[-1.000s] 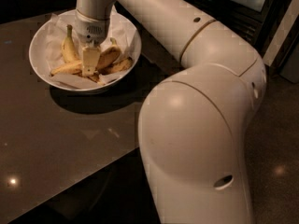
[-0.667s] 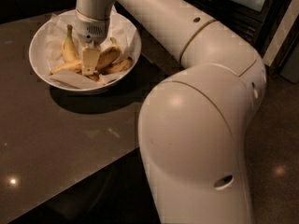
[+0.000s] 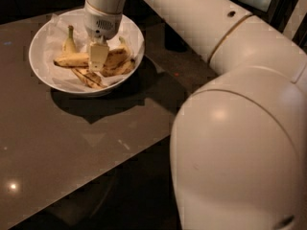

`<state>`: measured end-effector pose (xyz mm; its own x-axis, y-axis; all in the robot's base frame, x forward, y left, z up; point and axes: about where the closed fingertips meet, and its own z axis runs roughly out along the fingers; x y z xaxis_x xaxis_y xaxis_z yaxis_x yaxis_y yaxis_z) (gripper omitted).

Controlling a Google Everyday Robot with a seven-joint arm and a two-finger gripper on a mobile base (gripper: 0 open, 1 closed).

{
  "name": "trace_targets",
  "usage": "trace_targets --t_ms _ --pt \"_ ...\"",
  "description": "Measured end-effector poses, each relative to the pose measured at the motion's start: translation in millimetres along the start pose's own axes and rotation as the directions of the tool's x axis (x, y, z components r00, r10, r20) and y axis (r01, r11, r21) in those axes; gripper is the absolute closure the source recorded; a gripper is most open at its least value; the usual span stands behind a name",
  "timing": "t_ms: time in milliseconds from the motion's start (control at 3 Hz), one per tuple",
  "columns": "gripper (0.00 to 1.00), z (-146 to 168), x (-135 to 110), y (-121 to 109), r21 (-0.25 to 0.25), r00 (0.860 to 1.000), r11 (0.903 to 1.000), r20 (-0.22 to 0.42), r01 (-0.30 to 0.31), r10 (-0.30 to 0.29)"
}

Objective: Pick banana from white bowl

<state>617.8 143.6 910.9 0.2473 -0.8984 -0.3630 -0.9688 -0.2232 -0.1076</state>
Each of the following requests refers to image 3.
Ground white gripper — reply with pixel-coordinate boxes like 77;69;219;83
83;2;122;72

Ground long yellow banana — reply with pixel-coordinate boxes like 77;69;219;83
54;48;130;70

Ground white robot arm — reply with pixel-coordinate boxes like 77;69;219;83
85;0;307;230

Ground right yellow banana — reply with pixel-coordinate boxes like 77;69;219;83
101;36;135;77

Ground bottom spotted banana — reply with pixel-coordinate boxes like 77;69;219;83
72;68;106;89

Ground green-stemmed banana on left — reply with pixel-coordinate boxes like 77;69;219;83
62;25;77;54

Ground white bowl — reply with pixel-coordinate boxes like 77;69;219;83
29;9;145;97

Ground white paper liner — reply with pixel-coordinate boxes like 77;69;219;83
43;12;141;95

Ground person's dark legs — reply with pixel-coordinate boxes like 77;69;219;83
164;24;187;53

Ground black glass-door refrigerator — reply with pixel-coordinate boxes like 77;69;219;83
231;0;307;50

